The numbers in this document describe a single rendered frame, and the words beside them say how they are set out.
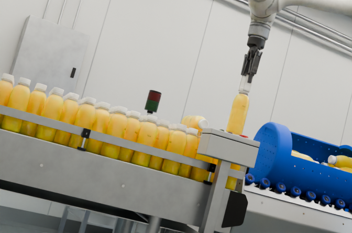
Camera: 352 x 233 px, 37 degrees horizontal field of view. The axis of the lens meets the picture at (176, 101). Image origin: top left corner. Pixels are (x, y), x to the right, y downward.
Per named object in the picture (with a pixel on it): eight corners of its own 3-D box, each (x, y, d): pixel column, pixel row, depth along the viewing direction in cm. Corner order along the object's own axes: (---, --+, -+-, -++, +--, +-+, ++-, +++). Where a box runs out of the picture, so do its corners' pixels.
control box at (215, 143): (254, 168, 196) (261, 141, 197) (205, 154, 190) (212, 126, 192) (243, 166, 205) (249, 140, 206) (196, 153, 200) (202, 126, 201)
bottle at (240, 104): (222, 131, 222) (232, 89, 225) (237, 136, 225) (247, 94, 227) (229, 132, 216) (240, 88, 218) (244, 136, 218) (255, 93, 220)
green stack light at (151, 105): (158, 112, 255) (161, 102, 256) (145, 109, 253) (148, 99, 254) (154, 112, 261) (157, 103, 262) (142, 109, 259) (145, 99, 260)
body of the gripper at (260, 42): (269, 39, 222) (264, 60, 221) (260, 42, 230) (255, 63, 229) (253, 34, 220) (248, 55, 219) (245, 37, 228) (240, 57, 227)
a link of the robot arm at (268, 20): (249, 27, 232) (246, 17, 220) (257, -6, 234) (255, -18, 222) (273, 31, 230) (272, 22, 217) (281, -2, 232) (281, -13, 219)
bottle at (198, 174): (185, 178, 209) (197, 133, 211) (199, 182, 212) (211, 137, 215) (195, 181, 203) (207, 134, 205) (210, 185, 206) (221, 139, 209)
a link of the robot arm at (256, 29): (264, 31, 232) (261, 44, 231) (246, 24, 229) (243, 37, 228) (274, 27, 223) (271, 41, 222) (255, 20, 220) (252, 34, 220)
